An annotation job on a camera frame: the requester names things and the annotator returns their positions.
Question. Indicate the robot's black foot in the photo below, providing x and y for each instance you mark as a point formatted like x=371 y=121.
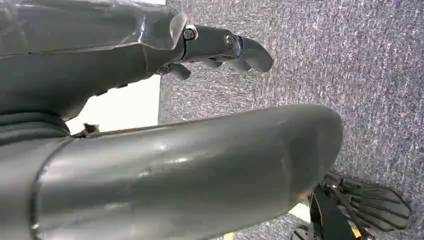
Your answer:
x=374 y=205

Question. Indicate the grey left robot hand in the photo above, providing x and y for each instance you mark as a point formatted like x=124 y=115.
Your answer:
x=172 y=179

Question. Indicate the ribbed grey left arm sleeve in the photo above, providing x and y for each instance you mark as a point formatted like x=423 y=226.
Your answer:
x=30 y=127

